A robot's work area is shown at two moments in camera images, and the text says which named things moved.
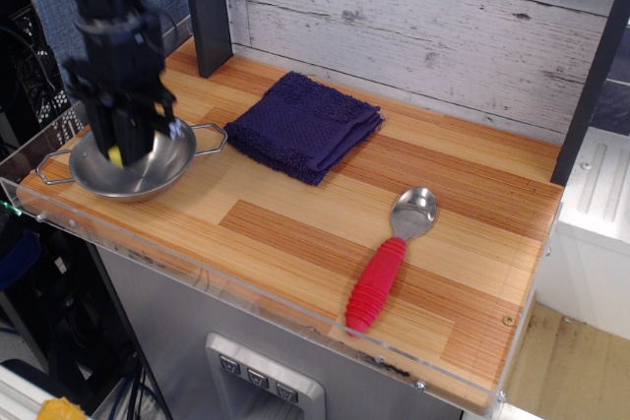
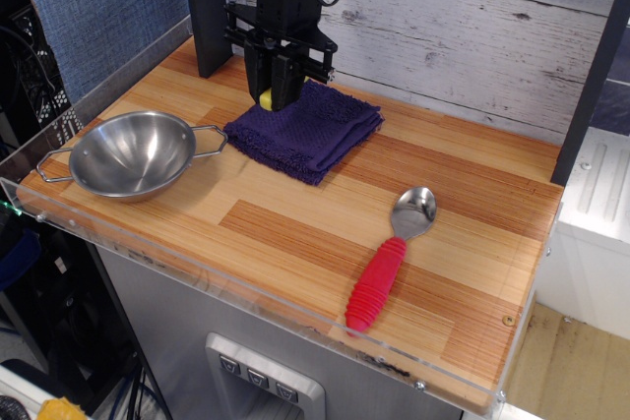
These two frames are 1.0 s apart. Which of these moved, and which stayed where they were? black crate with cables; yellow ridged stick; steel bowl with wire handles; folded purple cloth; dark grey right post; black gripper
Moved: yellow ridged stick; black gripper
Stayed: steel bowl with wire handles; dark grey right post; black crate with cables; folded purple cloth
